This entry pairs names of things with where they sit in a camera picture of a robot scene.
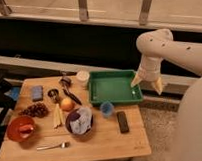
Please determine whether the black handled knife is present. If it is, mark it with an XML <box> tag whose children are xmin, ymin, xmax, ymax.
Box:
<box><xmin>63</xmin><ymin>89</ymin><xmax>82</xmax><ymax>105</ymax></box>

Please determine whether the red object in bowl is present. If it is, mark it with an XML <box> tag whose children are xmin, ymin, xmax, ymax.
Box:
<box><xmin>19</xmin><ymin>124</ymin><xmax>34</xmax><ymax>134</ymax></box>

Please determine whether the blue sponge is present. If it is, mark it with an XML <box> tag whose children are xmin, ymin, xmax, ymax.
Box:
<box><xmin>31</xmin><ymin>85</ymin><xmax>43</xmax><ymax>101</ymax></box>

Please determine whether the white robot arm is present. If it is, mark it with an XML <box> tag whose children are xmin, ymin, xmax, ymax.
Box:
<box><xmin>131</xmin><ymin>29</ymin><xmax>202</xmax><ymax>161</ymax></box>

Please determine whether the orange bowl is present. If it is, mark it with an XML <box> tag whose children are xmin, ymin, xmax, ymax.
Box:
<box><xmin>6</xmin><ymin>116</ymin><xmax>36</xmax><ymax>142</ymax></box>

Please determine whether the green plastic tray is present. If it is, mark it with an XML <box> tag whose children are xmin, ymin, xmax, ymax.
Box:
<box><xmin>89</xmin><ymin>70</ymin><xmax>143</xmax><ymax>106</ymax></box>

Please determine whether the dark bowl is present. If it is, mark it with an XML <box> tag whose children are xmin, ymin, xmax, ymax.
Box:
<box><xmin>65</xmin><ymin>107</ymin><xmax>93</xmax><ymax>141</ymax></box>

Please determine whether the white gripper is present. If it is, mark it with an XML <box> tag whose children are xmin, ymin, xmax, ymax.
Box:
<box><xmin>131</xmin><ymin>55</ymin><xmax>163</xmax><ymax>95</ymax></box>

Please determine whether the bunch of dark grapes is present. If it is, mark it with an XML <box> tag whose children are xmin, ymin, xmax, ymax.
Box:
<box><xmin>20</xmin><ymin>102</ymin><xmax>49</xmax><ymax>118</ymax></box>

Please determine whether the wooden table board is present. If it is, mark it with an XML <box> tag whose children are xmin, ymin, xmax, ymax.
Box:
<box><xmin>0</xmin><ymin>71</ymin><xmax>152</xmax><ymax>161</ymax></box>

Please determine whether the crumpled grey-blue cloth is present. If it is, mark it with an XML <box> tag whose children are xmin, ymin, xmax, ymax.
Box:
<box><xmin>69</xmin><ymin>107</ymin><xmax>92</xmax><ymax>135</ymax></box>

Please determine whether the small blue cup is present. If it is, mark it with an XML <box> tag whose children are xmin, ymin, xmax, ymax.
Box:
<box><xmin>99</xmin><ymin>102</ymin><xmax>114</xmax><ymax>118</ymax></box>

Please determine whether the orange fruit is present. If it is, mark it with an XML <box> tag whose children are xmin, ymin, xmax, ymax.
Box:
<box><xmin>60</xmin><ymin>97</ymin><xmax>75</xmax><ymax>111</ymax></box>

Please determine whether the blue object on chair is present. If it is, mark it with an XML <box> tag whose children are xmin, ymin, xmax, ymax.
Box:
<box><xmin>6</xmin><ymin>86</ymin><xmax>21</xmax><ymax>101</ymax></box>

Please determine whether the white paper cup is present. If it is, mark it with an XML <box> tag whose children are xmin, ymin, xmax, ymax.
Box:
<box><xmin>76</xmin><ymin>71</ymin><xmax>89</xmax><ymax>88</ymax></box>

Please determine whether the small metal cup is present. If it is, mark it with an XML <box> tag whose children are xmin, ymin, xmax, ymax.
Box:
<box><xmin>48</xmin><ymin>89</ymin><xmax>60</xmax><ymax>104</ymax></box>

